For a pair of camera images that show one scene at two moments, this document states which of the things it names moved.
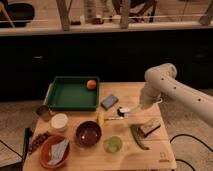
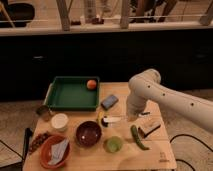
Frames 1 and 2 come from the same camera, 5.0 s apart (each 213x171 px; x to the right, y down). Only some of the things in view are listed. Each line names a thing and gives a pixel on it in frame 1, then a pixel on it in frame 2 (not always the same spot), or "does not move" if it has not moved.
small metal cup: x=43 y=112 does not move
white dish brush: x=122 y=111 -> x=110 y=119
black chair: x=16 y=12 does not move
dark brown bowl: x=88 y=133 does not move
